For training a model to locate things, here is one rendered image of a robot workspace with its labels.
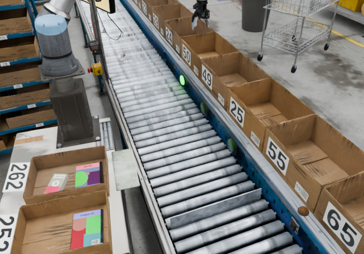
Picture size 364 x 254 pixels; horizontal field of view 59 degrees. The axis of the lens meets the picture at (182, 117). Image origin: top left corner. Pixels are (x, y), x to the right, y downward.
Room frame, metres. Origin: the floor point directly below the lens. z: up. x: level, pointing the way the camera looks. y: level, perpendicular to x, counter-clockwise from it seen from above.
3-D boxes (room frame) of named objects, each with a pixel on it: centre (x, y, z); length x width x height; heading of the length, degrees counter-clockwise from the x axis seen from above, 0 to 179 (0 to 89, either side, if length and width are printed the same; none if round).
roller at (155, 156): (1.42, 0.01, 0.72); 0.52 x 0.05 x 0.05; 109
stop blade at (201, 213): (0.96, -0.15, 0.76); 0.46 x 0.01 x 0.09; 109
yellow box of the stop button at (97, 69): (2.21, 0.64, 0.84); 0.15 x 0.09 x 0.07; 19
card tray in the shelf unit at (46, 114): (2.39, 1.33, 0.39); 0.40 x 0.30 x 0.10; 109
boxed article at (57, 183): (1.13, 0.65, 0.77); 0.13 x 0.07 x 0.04; 174
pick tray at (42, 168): (1.16, 0.58, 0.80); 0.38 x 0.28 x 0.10; 101
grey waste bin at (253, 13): (5.16, -1.24, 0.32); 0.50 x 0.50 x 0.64
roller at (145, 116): (1.79, 0.14, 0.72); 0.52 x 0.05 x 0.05; 109
